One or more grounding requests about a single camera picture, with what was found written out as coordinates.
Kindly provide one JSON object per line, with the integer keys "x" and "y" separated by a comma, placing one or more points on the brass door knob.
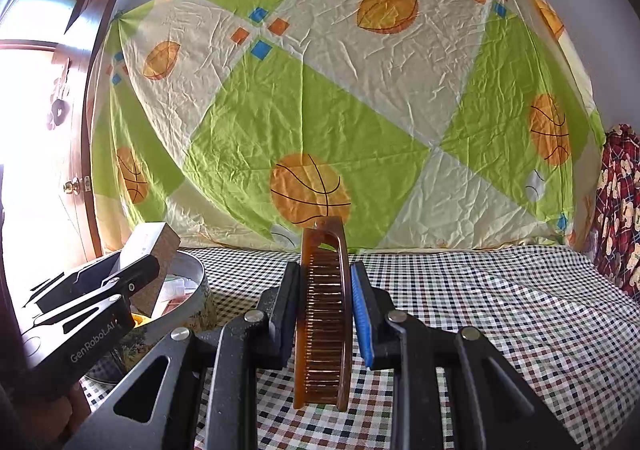
{"x": 71, "y": 187}

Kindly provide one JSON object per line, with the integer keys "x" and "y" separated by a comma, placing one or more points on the yellow toy block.
{"x": 141, "y": 320}

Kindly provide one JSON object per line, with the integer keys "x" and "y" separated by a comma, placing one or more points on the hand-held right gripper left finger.
{"x": 285, "y": 320}

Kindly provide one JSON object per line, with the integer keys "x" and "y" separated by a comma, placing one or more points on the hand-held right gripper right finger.
{"x": 364, "y": 320}

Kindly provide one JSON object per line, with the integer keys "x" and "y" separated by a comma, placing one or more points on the brown wooden door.
{"x": 75, "y": 154}

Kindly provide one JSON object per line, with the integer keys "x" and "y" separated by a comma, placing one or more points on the green basketball print bedsheet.
{"x": 350, "y": 104}

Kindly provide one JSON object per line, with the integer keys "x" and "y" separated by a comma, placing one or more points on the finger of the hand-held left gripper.
{"x": 90, "y": 310}
{"x": 100, "y": 277}

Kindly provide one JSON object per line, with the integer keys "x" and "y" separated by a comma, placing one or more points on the red patterned pillows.
{"x": 620, "y": 205}

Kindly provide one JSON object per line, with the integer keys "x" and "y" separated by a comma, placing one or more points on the clear white green packet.
{"x": 180, "y": 285}

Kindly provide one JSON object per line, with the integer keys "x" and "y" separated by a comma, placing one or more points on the brown door ornament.
{"x": 59, "y": 109}

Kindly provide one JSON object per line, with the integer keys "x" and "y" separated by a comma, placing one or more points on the brown chocolate bar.
{"x": 325, "y": 320}

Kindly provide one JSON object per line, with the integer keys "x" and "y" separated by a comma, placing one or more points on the white cardboard box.
{"x": 150, "y": 250}

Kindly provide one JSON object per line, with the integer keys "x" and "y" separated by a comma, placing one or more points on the round metal cookie tin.
{"x": 195, "y": 300}

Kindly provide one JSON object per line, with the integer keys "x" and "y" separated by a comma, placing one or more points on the checkered tablecloth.
{"x": 500, "y": 305}

